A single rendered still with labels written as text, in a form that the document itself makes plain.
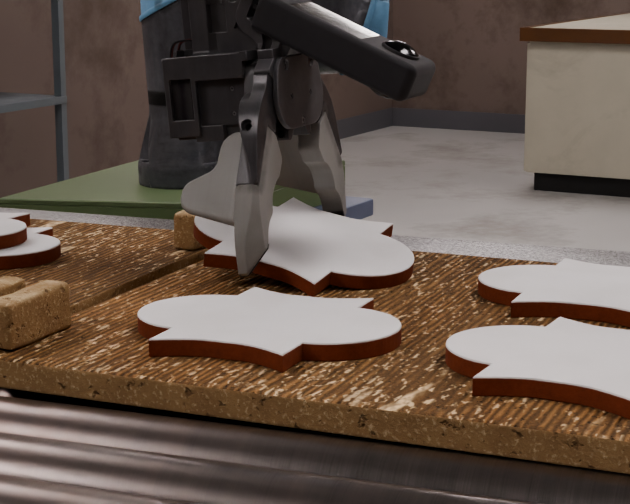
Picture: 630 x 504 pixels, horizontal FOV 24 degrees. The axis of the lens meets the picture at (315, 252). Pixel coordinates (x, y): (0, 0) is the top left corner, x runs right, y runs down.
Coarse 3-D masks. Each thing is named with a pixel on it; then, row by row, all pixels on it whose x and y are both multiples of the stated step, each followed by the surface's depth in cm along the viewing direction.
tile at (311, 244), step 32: (224, 224) 96; (288, 224) 98; (320, 224) 98; (352, 224) 99; (384, 224) 100; (224, 256) 92; (288, 256) 92; (320, 256) 93; (352, 256) 93; (384, 256) 94; (320, 288) 90; (352, 288) 91
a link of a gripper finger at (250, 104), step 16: (256, 80) 91; (272, 80) 91; (256, 96) 90; (272, 96) 91; (240, 112) 90; (256, 112) 89; (272, 112) 91; (240, 128) 90; (256, 128) 89; (272, 128) 91; (256, 144) 89; (240, 160) 90; (256, 160) 89; (240, 176) 90; (256, 176) 89
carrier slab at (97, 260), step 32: (32, 224) 113; (64, 224) 113; (96, 224) 113; (64, 256) 101; (96, 256) 101; (128, 256) 101; (160, 256) 101; (192, 256) 102; (96, 288) 92; (128, 288) 94
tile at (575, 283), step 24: (576, 264) 94; (600, 264) 94; (480, 288) 89; (504, 288) 87; (528, 288) 87; (552, 288) 87; (576, 288) 87; (600, 288) 87; (624, 288) 87; (528, 312) 84; (552, 312) 84; (576, 312) 84; (600, 312) 83; (624, 312) 82
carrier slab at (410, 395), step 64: (448, 256) 101; (128, 320) 84; (448, 320) 84; (512, 320) 84; (576, 320) 84; (0, 384) 76; (64, 384) 74; (128, 384) 73; (192, 384) 72; (256, 384) 71; (320, 384) 71; (384, 384) 71; (448, 384) 71; (448, 448) 67; (512, 448) 65; (576, 448) 64
